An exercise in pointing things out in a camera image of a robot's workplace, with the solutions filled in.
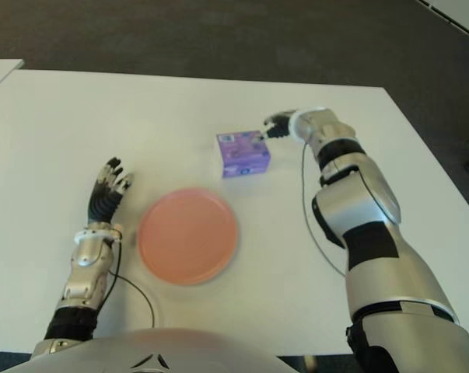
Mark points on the purple tissue paper pack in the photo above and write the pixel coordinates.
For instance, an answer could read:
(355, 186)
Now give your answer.
(243, 153)

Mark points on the white panel with black edge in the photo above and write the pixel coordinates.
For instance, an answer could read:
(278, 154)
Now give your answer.
(459, 11)

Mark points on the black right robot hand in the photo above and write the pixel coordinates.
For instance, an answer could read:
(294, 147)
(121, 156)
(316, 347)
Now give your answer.
(280, 126)

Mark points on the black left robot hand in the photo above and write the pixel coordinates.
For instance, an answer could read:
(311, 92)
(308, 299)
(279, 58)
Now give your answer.
(102, 202)

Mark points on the pink round plate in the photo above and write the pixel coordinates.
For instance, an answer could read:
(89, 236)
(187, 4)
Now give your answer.
(187, 237)

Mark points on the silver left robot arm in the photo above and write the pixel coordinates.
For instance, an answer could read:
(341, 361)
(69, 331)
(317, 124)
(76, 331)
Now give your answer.
(84, 268)

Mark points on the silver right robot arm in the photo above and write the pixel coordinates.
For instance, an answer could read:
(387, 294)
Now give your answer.
(358, 210)

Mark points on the silver robot torso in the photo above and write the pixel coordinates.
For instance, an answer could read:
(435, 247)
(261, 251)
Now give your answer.
(156, 349)

